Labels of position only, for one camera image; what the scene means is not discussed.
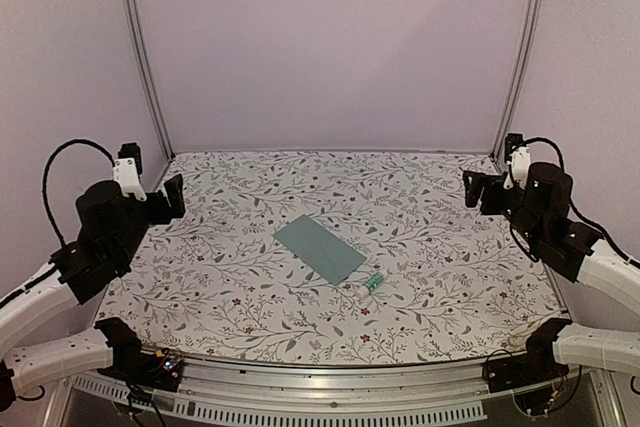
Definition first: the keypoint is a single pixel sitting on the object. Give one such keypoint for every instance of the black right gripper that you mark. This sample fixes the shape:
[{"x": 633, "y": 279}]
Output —
[{"x": 473, "y": 192}]

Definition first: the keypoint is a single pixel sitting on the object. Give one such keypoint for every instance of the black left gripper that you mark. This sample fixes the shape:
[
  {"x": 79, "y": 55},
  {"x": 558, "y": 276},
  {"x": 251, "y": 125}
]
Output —
[{"x": 162, "y": 213}]

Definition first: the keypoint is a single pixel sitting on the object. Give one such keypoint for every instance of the green white glue stick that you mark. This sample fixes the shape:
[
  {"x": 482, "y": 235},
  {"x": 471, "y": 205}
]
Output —
[{"x": 370, "y": 285}]

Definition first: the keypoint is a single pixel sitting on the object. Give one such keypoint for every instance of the teal envelope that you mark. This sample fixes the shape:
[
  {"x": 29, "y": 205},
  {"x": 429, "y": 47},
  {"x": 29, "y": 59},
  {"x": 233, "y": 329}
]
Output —
[{"x": 326, "y": 254}]

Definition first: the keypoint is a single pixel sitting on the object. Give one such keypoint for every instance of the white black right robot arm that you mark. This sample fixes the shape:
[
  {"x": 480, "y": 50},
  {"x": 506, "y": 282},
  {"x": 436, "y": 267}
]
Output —
[{"x": 536, "y": 206}]

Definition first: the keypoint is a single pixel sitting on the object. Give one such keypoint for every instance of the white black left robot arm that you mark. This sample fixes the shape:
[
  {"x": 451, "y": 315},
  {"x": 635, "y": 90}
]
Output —
[{"x": 113, "y": 225}]

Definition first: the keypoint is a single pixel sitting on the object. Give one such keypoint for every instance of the floral patterned table mat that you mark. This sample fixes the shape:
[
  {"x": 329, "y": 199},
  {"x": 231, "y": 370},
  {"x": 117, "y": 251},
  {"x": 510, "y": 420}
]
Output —
[{"x": 218, "y": 283}]

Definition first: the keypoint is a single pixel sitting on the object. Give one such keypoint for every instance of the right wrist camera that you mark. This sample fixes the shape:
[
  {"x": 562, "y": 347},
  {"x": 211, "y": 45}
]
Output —
[{"x": 517, "y": 161}]

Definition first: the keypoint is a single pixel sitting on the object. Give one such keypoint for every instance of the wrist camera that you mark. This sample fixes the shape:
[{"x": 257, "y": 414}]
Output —
[
  {"x": 127, "y": 171},
  {"x": 517, "y": 161}
]

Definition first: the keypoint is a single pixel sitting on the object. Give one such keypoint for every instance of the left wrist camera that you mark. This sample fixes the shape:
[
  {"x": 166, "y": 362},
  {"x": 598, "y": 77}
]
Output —
[{"x": 127, "y": 171}]

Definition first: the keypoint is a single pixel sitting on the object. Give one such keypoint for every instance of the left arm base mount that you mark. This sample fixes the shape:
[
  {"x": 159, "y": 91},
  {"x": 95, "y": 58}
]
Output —
[{"x": 160, "y": 370}]

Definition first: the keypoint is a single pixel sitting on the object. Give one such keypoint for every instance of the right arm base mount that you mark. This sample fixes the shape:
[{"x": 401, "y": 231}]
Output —
[{"x": 525, "y": 372}]

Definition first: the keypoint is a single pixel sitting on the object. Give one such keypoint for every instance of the aluminium front rail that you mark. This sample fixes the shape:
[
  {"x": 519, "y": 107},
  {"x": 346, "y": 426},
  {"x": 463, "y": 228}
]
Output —
[{"x": 234, "y": 393}]

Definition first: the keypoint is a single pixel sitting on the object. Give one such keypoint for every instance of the right aluminium frame post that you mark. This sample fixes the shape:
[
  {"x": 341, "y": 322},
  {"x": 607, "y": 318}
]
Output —
[{"x": 516, "y": 83}]

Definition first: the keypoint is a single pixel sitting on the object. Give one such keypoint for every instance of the aluminium frame post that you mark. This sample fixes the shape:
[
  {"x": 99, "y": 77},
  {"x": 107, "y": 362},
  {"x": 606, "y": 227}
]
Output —
[
  {"x": 516, "y": 83},
  {"x": 142, "y": 60}
]

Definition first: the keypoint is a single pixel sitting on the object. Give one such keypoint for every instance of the left aluminium frame post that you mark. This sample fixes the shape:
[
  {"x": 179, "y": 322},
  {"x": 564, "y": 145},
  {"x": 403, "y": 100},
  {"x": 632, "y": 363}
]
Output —
[{"x": 142, "y": 60}]

